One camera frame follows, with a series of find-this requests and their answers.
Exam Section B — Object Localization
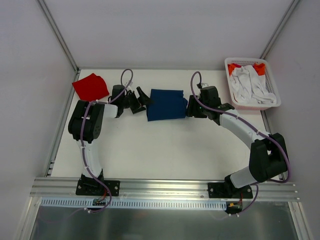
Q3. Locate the blue t shirt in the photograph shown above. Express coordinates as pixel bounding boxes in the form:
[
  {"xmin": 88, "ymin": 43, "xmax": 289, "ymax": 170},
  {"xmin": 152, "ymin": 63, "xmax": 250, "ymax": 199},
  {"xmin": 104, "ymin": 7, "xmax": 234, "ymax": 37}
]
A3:
[{"xmin": 146, "ymin": 89, "xmax": 188, "ymax": 122}]

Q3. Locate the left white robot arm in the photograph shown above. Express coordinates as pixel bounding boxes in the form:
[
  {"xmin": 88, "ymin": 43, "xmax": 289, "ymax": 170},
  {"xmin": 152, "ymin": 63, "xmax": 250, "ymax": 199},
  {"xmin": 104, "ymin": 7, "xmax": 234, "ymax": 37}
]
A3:
[{"xmin": 68, "ymin": 84, "xmax": 152, "ymax": 197}]

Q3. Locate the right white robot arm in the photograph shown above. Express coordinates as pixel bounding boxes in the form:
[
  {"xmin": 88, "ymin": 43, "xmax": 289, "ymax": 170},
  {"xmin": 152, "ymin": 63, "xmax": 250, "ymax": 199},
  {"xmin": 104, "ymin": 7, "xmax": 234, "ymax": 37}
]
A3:
[{"xmin": 186, "ymin": 86, "xmax": 289, "ymax": 199}]

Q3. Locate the folded red t shirt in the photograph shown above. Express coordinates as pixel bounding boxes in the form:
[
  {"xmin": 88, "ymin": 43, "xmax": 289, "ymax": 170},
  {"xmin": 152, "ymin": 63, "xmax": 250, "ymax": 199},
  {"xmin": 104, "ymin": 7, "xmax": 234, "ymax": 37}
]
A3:
[{"xmin": 72, "ymin": 73, "xmax": 110, "ymax": 102}]

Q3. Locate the white t shirt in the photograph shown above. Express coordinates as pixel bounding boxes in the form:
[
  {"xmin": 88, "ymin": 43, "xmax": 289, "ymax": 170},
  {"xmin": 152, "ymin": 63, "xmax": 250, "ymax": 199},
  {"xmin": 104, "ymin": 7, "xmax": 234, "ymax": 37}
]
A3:
[{"xmin": 229, "ymin": 65, "xmax": 277, "ymax": 105}]

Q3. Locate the white plastic basket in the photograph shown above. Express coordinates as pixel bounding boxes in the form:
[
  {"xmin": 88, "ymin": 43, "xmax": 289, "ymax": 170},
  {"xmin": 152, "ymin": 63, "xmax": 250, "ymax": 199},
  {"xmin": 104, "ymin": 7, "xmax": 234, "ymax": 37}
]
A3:
[{"xmin": 224, "ymin": 57, "xmax": 281, "ymax": 111}]

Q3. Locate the orange t shirt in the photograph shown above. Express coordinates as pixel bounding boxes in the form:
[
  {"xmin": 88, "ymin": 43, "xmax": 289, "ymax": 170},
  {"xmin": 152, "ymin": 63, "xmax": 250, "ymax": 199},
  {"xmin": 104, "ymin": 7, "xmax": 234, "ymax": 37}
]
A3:
[{"xmin": 227, "ymin": 63, "xmax": 266, "ymax": 76}]

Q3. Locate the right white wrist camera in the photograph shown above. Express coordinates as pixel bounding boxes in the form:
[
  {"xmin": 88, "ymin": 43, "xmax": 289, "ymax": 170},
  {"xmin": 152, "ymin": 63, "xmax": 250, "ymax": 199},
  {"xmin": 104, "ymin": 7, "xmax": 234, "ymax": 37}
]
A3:
[{"xmin": 197, "ymin": 83, "xmax": 209, "ymax": 89}]

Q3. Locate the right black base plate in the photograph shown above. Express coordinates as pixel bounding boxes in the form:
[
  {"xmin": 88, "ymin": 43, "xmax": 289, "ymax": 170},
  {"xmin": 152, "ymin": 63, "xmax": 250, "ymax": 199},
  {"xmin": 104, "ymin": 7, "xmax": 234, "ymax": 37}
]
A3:
[{"xmin": 207, "ymin": 182, "xmax": 253, "ymax": 199}]

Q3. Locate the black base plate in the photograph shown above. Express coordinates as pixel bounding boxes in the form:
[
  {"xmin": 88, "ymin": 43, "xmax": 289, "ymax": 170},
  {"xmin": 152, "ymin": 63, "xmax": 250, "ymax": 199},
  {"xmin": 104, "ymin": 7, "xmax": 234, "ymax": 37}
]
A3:
[
  {"xmin": 207, "ymin": 182, "xmax": 253, "ymax": 199},
  {"xmin": 75, "ymin": 178, "xmax": 121, "ymax": 197}
]

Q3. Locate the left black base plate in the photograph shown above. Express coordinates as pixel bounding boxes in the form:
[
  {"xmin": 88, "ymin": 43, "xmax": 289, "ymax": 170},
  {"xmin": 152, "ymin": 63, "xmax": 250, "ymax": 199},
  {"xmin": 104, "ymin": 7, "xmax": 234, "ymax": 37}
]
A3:
[{"xmin": 75, "ymin": 178, "xmax": 121, "ymax": 197}]

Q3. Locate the white slotted cable duct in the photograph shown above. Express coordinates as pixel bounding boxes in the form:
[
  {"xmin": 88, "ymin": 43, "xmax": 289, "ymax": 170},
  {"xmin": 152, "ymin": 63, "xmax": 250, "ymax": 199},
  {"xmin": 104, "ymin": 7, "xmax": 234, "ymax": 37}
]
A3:
[{"xmin": 40, "ymin": 197, "xmax": 227, "ymax": 211}]

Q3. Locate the aluminium mounting rail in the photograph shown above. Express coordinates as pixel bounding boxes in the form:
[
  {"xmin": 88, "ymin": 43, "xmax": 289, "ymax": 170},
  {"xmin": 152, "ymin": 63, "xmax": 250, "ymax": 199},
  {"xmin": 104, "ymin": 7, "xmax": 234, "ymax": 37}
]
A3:
[{"xmin": 29, "ymin": 177, "xmax": 301, "ymax": 202}]

